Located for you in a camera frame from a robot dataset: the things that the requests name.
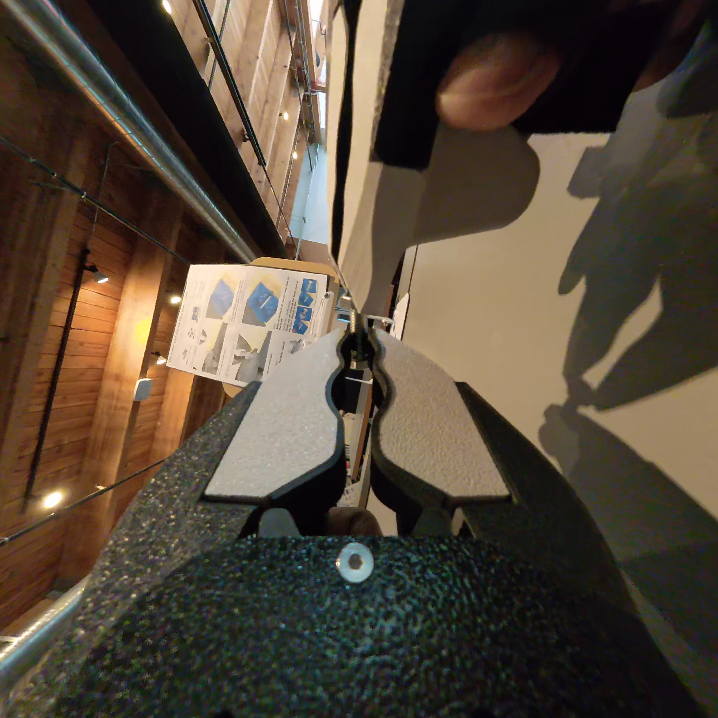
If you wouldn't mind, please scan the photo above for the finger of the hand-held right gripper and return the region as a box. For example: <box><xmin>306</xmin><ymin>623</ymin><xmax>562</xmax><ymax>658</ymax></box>
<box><xmin>329</xmin><ymin>0</ymin><xmax>389</xmax><ymax>310</ymax></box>
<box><xmin>362</xmin><ymin>124</ymin><xmax>541</xmax><ymax>322</ymax></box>

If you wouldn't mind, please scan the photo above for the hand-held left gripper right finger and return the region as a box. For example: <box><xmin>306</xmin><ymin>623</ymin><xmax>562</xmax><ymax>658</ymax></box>
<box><xmin>368</xmin><ymin>329</ymin><xmax>509</xmax><ymax>503</ymax></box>

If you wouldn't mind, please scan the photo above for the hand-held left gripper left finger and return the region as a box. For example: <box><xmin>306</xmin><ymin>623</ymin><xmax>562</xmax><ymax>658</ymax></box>
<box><xmin>206</xmin><ymin>329</ymin><xmax>346</xmax><ymax>503</ymax></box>

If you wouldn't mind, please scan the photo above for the person's right hand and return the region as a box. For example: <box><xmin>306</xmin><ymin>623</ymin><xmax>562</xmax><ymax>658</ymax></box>
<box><xmin>436</xmin><ymin>32</ymin><xmax>562</xmax><ymax>131</ymax></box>

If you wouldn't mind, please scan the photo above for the printed poster sheet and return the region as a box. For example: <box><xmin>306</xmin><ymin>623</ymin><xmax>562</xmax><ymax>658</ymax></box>
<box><xmin>172</xmin><ymin>264</ymin><xmax>334</xmax><ymax>388</ymax></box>

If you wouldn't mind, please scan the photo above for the metal railing pole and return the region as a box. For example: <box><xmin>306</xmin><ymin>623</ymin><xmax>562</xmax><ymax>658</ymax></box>
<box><xmin>0</xmin><ymin>0</ymin><xmax>261</xmax><ymax>264</ymax></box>

